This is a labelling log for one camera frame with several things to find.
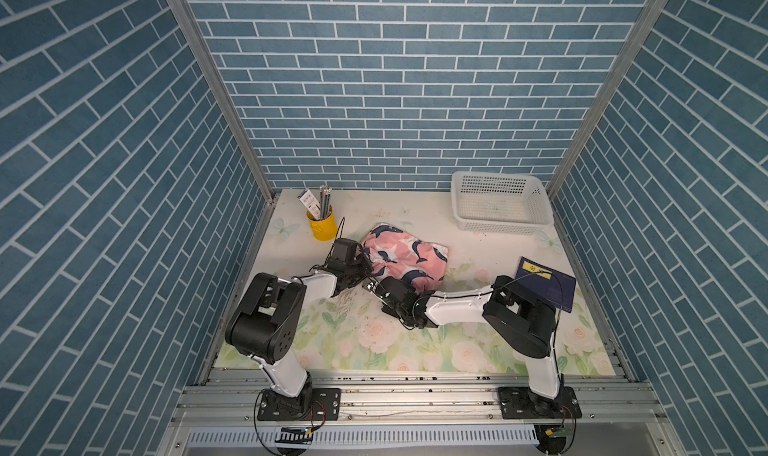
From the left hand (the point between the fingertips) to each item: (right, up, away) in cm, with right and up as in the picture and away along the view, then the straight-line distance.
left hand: (380, 266), depth 96 cm
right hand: (+4, -7, -2) cm, 8 cm away
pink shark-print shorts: (+4, +3, +7) cm, 8 cm away
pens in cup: (-19, +22, +3) cm, 29 cm away
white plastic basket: (+47, +22, +24) cm, 57 cm away
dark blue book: (+57, -7, +1) cm, 58 cm away
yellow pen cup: (-20, +12, +6) cm, 24 cm away
